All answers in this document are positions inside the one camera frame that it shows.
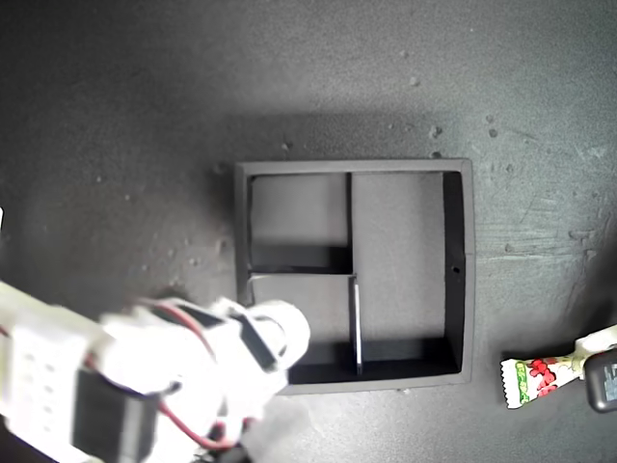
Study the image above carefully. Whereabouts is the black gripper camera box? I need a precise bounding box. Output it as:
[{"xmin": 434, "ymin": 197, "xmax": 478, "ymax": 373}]
[{"xmin": 581, "ymin": 349, "xmax": 617, "ymax": 415}]

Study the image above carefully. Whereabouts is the black tray with wells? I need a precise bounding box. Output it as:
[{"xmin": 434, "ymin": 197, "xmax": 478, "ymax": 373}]
[{"xmin": 234, "ymin": 158, "xmax": 476, "ymax": 395}]

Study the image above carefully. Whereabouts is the green red printed snack bar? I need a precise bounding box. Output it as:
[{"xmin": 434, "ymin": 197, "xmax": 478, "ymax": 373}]
[{"xmin": 499, "ymin": 355, "xmax": 587, "ymax": 411}]

